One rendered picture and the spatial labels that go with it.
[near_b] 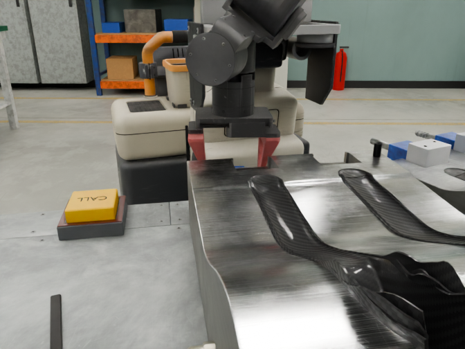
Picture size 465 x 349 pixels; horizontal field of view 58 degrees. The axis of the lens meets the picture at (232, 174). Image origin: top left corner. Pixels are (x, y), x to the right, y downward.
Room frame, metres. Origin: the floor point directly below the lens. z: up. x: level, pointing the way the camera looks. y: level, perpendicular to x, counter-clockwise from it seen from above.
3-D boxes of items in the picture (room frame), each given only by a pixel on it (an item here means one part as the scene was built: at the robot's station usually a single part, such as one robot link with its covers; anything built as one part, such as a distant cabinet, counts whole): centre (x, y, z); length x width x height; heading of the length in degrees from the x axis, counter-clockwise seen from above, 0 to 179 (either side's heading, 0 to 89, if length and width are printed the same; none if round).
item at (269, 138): (0.56, -0.03, 0.89); 0.07 x 0.07 x 0.09; 4
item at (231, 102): (0.56, 0.00, 0.96); 0.10 x 0.07 x 0.07; 94
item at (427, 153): (0.63, -0.27, 0.86); 0.13 x 0.05 x 0.05; 27
